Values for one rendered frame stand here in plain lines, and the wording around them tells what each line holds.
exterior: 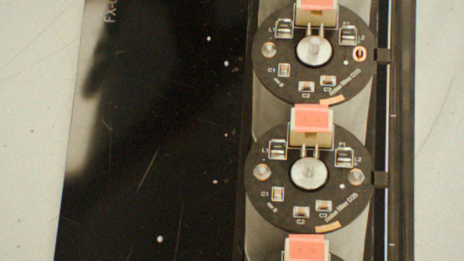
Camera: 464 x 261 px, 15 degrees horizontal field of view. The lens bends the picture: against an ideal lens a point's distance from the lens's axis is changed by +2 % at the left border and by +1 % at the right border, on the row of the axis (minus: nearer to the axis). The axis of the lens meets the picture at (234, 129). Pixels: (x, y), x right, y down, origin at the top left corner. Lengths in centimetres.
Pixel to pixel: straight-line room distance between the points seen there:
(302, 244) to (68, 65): 12
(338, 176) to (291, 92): 2
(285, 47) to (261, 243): 4
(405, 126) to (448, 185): 7
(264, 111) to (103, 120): 6
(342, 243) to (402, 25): 5
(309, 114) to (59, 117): 10
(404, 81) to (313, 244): 4
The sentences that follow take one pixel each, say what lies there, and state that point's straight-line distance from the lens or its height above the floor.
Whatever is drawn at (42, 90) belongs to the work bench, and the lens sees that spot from 43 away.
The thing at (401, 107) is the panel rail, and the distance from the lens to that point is 35.
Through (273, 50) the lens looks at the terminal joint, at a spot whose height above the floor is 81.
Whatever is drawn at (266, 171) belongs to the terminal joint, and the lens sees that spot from 34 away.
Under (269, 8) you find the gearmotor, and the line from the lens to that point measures 38.
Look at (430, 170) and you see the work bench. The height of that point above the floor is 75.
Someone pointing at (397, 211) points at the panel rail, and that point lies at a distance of 34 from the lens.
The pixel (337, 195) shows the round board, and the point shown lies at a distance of 34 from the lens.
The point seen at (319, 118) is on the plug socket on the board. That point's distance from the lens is 34.
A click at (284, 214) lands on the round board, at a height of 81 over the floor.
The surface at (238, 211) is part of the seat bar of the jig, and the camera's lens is 39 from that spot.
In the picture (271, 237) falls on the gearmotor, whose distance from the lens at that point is 35.
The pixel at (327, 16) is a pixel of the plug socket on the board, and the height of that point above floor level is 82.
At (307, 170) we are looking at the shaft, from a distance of 34.
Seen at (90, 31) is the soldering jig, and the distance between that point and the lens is 42.
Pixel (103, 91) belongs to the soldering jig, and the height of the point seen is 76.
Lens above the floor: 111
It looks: 60 degrees down
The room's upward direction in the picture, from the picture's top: straight up
